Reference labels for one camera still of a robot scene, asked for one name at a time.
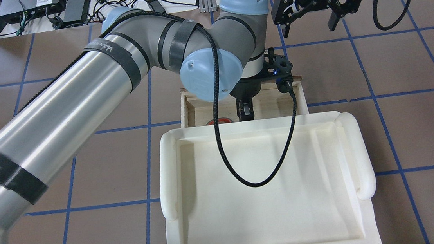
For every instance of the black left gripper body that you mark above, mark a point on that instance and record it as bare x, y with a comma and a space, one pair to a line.
246, 89

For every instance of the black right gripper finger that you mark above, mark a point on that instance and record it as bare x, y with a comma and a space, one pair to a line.
286, 25
336, 16

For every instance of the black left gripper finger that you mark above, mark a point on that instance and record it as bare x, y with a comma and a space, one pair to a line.
244, 109

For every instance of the grey orange scissors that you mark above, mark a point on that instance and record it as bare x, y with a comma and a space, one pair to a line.
222, 120

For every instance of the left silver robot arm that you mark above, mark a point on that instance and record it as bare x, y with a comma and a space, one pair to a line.
50, 128

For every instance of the white foam tray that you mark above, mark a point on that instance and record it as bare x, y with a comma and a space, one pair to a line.
321, 194

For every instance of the black power adapter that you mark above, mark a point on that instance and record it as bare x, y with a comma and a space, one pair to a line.
75, 12

